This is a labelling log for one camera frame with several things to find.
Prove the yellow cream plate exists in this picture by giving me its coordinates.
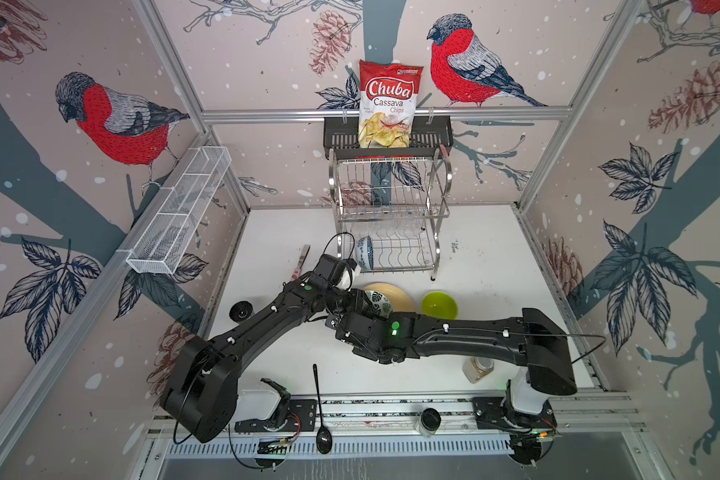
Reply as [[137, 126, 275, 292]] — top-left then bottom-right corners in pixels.
[[363, 283, 415, 312]]

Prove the blue floral white bowl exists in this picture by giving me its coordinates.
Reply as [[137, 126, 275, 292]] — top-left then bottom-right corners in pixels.
[[355, 235, 375, 271]]

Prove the lime green bowl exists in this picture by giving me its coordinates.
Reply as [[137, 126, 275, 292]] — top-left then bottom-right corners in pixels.
[[421, 291, 459, 320]]

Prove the green leaf pattern bowl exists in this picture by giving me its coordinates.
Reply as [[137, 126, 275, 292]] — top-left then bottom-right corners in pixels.
[[365, 290, 393, 319]]

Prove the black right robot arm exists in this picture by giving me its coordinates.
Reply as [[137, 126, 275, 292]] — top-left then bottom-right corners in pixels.
[[327, 308, 578, 396]]

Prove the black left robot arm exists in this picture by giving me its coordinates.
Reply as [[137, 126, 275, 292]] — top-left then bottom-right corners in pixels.
[[159, 254, 361, 443]]

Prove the chrome two-tier dish rack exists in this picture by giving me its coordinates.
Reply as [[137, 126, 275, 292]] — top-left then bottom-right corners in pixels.
[[328, 147, 453, 281]]

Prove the black lid spice jar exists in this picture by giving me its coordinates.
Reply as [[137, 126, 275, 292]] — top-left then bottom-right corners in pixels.
[[228, 300, 254, 323]]

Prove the black spoon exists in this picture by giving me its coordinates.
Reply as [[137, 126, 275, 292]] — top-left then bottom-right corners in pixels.
[[312, 364, 333, 455]]

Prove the silver lid spice jar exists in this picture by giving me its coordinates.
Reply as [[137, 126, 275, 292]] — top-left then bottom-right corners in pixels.
[[462, 357, 495, 384]]

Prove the red cassava chips bag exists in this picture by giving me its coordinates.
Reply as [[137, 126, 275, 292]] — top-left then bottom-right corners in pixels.
[[359, 61, 423, 126]]

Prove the pink spotted handle knife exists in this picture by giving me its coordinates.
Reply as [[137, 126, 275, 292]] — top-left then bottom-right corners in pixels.
[[291, 244, 311, 280]]

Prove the black lid jar on rail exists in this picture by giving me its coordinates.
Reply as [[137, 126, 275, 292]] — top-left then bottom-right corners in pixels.
[[416, 408, 442, 438]]

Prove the black wall shelf basket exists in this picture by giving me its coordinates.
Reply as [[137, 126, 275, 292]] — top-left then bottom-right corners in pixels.
[[323, 116, 453, 157]]

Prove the white wire mesh basket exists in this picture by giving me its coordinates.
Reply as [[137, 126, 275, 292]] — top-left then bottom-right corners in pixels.
[[126, 146, 231, 275]]

